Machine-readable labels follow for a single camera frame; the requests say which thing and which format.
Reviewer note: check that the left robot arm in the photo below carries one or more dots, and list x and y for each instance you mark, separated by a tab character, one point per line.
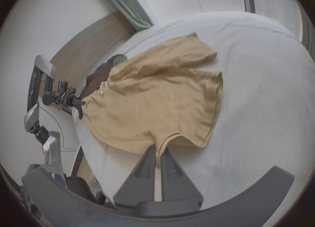
45	66

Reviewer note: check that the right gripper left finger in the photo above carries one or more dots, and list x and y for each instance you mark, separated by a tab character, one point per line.
140	186

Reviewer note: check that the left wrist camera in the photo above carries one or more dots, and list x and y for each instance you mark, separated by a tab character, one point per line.
71	90

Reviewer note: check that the bed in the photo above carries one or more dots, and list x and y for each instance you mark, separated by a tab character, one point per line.
246	73

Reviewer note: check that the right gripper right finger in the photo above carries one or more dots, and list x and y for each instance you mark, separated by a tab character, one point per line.
177	186

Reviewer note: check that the grey-green curtain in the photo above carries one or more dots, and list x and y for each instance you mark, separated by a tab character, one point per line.
128	7

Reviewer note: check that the brown shorts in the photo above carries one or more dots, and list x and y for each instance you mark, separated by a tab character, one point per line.
98	78

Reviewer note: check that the green garment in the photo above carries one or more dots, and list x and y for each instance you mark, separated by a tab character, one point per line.
120	60

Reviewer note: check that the tan shorts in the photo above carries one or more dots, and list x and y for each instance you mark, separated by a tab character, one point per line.
160	93

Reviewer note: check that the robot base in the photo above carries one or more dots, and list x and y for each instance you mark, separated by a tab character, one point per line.
53	147

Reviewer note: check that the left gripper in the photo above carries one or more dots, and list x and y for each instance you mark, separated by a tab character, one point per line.
73	101

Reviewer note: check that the black garment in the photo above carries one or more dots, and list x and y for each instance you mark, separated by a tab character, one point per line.
110	60

